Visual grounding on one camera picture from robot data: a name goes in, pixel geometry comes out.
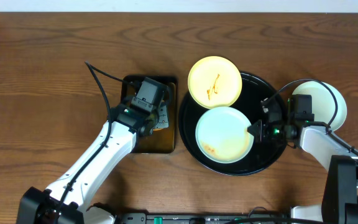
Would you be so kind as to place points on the light blue plate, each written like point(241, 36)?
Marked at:
point(222, 136)
point(323, 106)

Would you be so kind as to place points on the light blue plate front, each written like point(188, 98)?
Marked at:
point(323, 106)

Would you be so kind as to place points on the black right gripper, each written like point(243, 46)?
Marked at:
point(261, 135)

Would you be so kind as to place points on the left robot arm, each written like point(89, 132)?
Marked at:
point(68, 199)

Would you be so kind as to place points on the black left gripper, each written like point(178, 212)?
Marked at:
point(162, 122)

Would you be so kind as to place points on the black rectangular water tray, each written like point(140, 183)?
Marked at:
point(162, 141)

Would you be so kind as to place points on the yellow plate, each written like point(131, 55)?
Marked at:
point(214, 81)

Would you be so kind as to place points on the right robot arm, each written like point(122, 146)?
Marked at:
point(340, 198)

